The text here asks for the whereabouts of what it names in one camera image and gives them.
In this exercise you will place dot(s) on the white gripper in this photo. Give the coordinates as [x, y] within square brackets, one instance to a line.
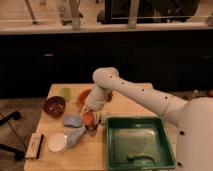
[95, 101]

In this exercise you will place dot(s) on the red orange apple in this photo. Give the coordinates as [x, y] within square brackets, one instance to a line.
[89, 119]

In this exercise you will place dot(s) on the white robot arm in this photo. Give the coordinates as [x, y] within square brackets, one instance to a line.
[193, 118]

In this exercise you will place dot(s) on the small metal cup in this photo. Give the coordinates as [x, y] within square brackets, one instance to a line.
[91, 128]

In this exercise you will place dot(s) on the blue sponge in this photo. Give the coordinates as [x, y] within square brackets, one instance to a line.
[72, 121]

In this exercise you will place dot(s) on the orange bowl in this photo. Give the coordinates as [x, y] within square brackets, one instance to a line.
[82, 96]

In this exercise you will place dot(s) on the dark red grape bunch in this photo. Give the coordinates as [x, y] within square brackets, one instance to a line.
[109, 97]

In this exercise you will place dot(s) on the grey blue cloth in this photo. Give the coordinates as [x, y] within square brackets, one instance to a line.
[74, 136]

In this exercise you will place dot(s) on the dark red bowl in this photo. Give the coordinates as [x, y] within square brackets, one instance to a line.
[54, 106]

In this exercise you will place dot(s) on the green plastic tray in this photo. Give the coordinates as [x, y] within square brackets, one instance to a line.
[147, 135]

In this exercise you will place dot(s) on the white round dish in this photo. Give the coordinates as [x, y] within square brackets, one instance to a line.
[57, 143]

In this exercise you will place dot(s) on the green cucumber toy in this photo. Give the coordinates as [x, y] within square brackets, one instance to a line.
[134, 156]

